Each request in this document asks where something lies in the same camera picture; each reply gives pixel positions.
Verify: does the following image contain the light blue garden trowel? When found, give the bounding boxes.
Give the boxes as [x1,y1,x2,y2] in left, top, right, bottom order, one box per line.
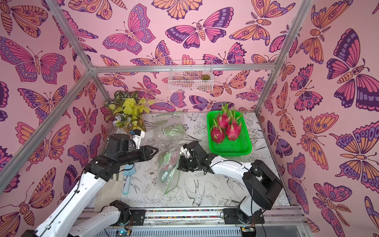
[123,165,136,195]

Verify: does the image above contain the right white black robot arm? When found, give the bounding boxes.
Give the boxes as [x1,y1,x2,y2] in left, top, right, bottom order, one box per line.
[178,142,283,224]

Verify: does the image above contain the small succulent in wire basket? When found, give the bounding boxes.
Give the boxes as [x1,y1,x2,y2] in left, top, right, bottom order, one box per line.
[200,74,211,81]

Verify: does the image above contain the clear zip-top bag green seal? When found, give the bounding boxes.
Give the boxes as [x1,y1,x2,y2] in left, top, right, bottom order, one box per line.
[160,123,186,139]

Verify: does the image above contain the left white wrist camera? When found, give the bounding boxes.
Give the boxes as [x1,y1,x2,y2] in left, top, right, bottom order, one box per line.
[132,129,145,149]

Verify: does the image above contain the white wire wall basket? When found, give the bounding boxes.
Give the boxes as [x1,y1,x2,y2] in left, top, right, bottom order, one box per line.
[167,59,214,92]

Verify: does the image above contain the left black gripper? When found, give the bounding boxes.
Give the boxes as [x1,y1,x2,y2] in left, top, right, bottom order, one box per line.
[119,145,159,167]

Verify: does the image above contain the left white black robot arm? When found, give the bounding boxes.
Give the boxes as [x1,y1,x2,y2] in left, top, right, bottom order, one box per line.
[23,134,159,237]

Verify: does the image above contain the green plastic basket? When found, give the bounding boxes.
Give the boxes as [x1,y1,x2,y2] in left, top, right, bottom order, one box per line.
[206,111,252,158]

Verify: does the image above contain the aluminium frame struts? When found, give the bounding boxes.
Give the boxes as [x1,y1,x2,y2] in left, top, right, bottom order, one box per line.
[1,1,313,191]

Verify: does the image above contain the beige gardening glove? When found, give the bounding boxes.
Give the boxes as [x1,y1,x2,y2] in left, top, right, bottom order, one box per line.
[95,173,123,210]

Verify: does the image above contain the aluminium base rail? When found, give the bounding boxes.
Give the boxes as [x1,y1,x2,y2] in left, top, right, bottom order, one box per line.
[68,206,314,237]

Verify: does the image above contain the potted plant yellow green leaves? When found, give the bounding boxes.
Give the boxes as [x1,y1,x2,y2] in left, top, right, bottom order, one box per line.
[104,90,154,132]

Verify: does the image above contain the pink dragon fruit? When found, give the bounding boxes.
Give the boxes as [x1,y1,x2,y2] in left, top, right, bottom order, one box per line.
[226,110,242,141]
[217,102,231,130]

